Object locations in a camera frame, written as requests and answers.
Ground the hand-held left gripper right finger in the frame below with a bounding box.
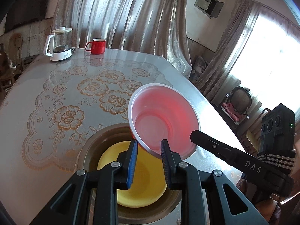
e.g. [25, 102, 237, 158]
[160, 139, 269, 225]

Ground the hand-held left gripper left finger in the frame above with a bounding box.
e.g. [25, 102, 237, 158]
[30, 139, 139, 225]

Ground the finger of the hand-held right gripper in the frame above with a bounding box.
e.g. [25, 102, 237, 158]
[190, 130, 242, 166]

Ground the yellow plastic bowl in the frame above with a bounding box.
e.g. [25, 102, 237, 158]
[97, 141, 168, 208]

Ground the stainless steel bowl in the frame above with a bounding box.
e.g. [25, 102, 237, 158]
[80, 126, 183, 218]

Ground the red plastic bowl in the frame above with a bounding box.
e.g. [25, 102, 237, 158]
[128, 83, 201, 162]

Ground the pink seat cushion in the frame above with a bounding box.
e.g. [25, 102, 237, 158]
[222, 103, 246, 120]

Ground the dark round-back chair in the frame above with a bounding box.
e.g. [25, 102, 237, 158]
[220, 86, 252, 125]

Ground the cluttered bag pile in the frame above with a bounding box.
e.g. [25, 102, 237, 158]
[190, 55, 209, 85]

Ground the beige window curtain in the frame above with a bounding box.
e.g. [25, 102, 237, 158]
[194, 0, 260, 99]

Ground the red mug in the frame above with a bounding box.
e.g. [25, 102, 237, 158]
[85, 38, 106, 55]

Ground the white glass electric kettle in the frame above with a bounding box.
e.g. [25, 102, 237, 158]
[44, 27, 73, 62]

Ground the beige sheer curtain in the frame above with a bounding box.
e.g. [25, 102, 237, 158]
[52, 0, 193, 78]

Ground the black wall television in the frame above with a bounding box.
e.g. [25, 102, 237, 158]
[5, 0, 53, 32]

